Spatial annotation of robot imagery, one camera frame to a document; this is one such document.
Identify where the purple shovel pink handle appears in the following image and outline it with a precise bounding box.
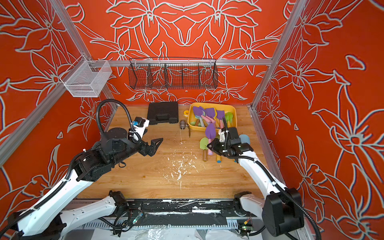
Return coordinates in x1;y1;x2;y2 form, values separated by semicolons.
193;107;211;128
205;123;216;144

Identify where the light green shovel wooden handle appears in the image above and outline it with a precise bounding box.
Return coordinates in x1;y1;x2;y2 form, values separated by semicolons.
200;137;209;162

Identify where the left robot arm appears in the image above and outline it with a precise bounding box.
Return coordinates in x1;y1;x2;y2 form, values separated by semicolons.
1;99;163;236

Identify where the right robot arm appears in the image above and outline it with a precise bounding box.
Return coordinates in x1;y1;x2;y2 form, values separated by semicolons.
207;127;322;240

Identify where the yellow plastic storage box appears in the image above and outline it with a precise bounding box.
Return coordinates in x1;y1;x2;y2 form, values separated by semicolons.
187;103;238;132

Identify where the black plastic tool case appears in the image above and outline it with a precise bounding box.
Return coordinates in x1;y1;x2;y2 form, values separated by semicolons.
147;102;179;125

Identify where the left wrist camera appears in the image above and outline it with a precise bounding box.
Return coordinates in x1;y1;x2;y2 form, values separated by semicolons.
133;117;150;137

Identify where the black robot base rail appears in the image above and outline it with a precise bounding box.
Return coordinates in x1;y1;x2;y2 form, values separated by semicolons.
107;197;262;218

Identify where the black wire wall basket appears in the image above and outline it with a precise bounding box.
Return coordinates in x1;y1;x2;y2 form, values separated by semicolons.
128;58;219;90

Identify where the clear plastic wall bin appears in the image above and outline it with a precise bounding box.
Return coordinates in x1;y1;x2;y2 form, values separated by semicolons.
60;60;112;98

